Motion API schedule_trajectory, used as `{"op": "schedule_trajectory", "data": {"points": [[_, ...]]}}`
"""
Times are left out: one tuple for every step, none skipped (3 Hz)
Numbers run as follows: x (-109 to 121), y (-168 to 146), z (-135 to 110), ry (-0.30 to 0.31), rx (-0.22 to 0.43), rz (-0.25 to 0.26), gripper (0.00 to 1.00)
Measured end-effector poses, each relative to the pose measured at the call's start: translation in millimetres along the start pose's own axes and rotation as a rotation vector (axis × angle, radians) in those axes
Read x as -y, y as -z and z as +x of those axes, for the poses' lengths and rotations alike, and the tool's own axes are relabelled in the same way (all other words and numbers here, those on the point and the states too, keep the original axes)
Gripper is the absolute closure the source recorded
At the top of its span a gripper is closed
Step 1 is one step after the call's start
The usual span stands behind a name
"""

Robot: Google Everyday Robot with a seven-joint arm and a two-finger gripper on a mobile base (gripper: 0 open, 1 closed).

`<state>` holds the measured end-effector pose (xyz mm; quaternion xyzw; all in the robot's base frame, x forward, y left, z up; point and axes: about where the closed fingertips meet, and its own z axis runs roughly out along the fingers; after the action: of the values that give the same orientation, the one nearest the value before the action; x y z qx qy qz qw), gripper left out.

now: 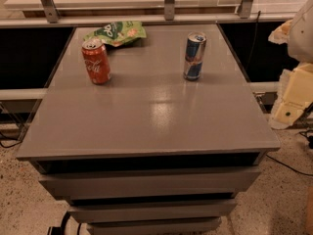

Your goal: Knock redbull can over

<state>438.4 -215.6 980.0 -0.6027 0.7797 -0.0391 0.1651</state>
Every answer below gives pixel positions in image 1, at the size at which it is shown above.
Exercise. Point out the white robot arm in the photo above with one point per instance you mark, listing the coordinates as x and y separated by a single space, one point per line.
300 42

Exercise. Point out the grey drawer cabinet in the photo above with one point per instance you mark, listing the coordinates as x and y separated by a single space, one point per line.
149 152

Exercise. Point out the green chip bag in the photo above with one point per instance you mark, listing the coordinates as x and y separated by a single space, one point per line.
118 33

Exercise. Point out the blue silver Red Bull can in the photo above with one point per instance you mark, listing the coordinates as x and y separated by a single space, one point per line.
195 48

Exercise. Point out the red Coca-Cola can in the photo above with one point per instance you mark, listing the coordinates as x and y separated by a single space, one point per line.
96 61

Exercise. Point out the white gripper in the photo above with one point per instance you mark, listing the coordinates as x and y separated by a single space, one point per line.
301 36

